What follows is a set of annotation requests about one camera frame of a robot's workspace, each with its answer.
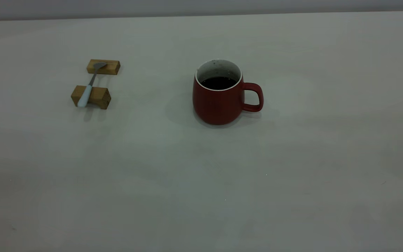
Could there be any red ceramic mug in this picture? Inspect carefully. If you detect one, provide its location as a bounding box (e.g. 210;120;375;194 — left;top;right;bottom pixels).
192;59;264;126

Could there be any spoon with pale blue handle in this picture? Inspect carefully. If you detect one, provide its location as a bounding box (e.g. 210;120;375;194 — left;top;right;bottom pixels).
77;62;107;108

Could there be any thick wooden block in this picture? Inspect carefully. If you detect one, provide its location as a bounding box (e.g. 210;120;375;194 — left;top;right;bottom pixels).
70;85;112;110

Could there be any thin wooden block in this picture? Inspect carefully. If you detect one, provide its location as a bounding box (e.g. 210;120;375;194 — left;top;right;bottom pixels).
86;59;121;75

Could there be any dark coffee liquid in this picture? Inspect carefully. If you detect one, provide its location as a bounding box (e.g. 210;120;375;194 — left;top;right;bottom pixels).
200;76;238;91

